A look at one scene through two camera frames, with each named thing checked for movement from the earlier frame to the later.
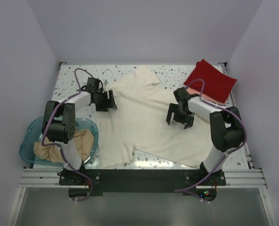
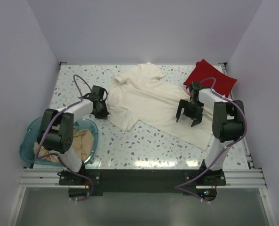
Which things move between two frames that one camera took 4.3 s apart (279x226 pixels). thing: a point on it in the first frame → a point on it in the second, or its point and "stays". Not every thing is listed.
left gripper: x=109 y=103 → x=104 y=114
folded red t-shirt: x=217 y=85 stays
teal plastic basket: x=33 y=133 stays
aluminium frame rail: x=41 y=178 stays
